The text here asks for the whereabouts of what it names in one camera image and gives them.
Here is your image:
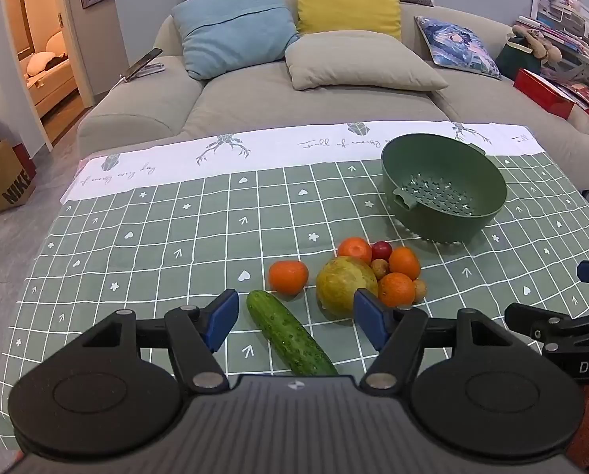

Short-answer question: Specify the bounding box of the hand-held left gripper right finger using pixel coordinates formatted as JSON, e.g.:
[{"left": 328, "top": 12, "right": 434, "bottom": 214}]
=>
[{"left": 354, "top": 289, "right": 515, "bottom": 392}]

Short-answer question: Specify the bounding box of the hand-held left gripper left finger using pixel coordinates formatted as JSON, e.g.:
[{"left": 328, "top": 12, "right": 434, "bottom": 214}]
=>
[{"left": 79, "top": 289, "right": 240, "bottom": 392}]

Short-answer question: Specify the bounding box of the orange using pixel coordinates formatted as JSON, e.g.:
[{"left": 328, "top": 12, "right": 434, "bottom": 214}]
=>
[
  {"left": 377, "top": 273, "right": 416, "bottom": 308},
  {"left": 337, "top": 237, "right": 373, "bottom": 265},
  {"left": 388, "top": 247, "right": 422, "bottom": 280},
  {"left": 268, "top": 260, "right": 309, "bottom": 297}
]

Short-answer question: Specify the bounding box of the yellow-green melon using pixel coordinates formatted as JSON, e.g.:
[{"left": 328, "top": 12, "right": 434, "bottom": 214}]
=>
[{"left": 316, "top": 256, "right": 379, "bottom": 318}]

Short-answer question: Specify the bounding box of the green cucumber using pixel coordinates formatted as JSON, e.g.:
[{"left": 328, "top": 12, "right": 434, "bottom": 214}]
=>
[{"left": 246, "top": 290, "right": 339, "bottom": 377}]

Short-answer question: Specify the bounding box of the green colander bowl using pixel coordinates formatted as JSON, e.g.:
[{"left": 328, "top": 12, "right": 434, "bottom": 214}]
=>
[{"left": 380, "top": 133, "right": 507, "bottom": 244}]

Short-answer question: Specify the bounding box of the green checked tablecloth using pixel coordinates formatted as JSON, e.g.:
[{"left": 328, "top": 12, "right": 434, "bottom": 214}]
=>
[{"left": 0, "top": 121, "right": 589, "bottom": 457}]

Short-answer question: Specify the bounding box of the pile of magazines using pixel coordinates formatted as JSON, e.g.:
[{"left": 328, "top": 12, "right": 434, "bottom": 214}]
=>
[{"left": 541, "top": 66, "right": 589, "bottom": 123}]

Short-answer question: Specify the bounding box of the red flat box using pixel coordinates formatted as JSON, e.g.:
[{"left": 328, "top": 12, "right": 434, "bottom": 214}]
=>
[{"left": 514, "top": 68, "right": 578, "bottom": 120}]

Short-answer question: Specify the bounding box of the beige fabric sofa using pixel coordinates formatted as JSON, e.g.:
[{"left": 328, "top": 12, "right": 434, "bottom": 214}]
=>
[{"left": 77, "top": 0, "right": 589, "bottom": 193}]

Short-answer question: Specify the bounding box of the dark green bag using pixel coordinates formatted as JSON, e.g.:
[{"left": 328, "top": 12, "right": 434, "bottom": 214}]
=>
[{"left": 495, "top": 34, "right": 543, "bottom": 81}]

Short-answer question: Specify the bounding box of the beige plush toy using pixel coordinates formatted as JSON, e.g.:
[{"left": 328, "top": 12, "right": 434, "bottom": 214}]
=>
[{"left": 512, "top": 24, "right": 563, "bottom": 66}]

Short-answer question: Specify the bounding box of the red shopping bag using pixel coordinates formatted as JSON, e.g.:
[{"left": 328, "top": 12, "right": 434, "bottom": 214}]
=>
[{"left": 12, "top": 143, "right": 38, "bottom": 189}]

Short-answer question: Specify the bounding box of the beige pillow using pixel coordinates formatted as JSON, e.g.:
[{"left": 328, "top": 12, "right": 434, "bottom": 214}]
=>
[{"left": 284, "top": 32, "right": 449, "bottom": 92}]

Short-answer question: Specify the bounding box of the white storage rack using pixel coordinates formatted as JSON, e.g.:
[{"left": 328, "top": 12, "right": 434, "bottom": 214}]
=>
[{"left": 530, "top": 0, "right": 589, "bottom": 66}]

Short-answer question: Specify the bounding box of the brown paper bag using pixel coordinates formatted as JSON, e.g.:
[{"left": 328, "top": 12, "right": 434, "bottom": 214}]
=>
[{"left": 0, "top": 141, "right": 36, "bottom": 215}]

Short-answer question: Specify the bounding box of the blue printed pillow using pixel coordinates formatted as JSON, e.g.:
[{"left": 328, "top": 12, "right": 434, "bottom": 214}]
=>
[{"left": 414, "top": 16, "right": 502, "bottom": 80}]

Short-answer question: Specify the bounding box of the black tablet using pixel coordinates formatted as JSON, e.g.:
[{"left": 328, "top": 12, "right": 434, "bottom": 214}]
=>
[{"left": 121, "top": 48, "right": 164, "bottom": 82}]

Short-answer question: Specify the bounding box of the light blue pillow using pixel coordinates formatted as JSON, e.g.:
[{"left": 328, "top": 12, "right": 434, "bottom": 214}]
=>
[{"left": 171, "top": 0, "right": 300, "bottom": 81}]

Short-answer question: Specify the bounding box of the bed with white bedding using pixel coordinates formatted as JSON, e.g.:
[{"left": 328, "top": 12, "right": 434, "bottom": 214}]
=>
[{"left": 25, "top": 30, "right": 78, "bottom": 105}]

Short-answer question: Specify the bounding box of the yellow pillow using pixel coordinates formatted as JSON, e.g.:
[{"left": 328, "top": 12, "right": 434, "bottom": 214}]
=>
[{"left": 295, "top": 0, "right": 403, "bottom": 41}]

